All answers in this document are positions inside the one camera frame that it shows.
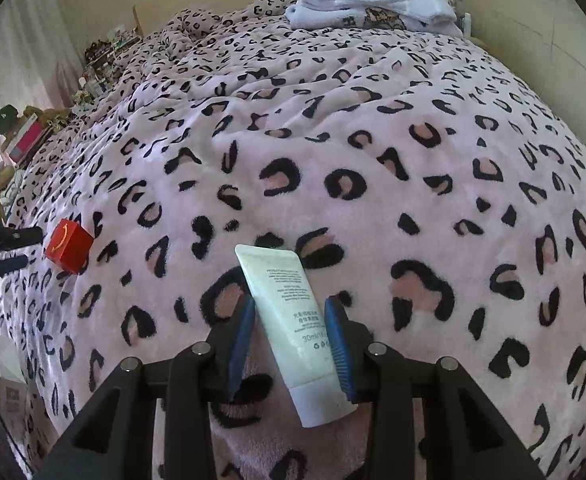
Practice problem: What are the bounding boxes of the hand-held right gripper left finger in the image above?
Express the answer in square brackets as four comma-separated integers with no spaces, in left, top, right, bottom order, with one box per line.
[33,294,258,480]

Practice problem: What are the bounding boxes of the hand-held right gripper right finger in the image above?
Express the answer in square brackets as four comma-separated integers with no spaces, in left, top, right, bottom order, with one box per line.
[323,295,546,480]

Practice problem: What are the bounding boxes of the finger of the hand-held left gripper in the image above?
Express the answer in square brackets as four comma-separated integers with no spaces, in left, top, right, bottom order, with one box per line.
[0,224,44,251]
[0,254,29,279]

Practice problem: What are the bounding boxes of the white cream tube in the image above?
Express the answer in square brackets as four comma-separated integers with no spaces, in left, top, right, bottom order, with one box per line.
[234,243,359,429]

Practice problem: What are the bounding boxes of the red cube box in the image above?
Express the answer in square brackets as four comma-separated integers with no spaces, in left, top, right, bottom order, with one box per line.
[44,218,95,275]

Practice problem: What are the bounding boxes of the white cardboard box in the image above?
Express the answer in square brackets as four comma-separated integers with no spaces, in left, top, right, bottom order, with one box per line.
[0,331,30,442]

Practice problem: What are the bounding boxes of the pink storage box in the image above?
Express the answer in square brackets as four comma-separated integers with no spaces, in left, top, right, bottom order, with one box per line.
[9,121,43,162]

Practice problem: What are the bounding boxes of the dark green cap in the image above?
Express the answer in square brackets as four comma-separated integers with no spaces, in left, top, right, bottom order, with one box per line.
[0,104,22,137]

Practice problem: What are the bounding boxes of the pale curtain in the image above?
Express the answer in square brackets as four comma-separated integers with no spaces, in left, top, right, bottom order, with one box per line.
[0,0,86,166]

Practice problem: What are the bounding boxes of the pink leopard print blanket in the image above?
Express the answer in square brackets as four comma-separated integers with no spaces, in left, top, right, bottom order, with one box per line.
[0,0,586,480]

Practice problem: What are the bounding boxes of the cluttered shelf of trinkets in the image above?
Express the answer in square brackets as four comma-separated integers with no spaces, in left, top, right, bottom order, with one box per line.
[74,24,145,102]

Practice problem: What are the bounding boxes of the beige wooden headboard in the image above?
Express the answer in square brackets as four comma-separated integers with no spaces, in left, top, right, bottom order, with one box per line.
[132,0,214,41]

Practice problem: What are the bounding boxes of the white folded towel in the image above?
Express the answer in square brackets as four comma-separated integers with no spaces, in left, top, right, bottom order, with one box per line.
[287,0,460,32]

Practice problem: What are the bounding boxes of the bottles on nightstand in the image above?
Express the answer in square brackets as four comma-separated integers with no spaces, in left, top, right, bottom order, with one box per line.
[452,0,474,37]

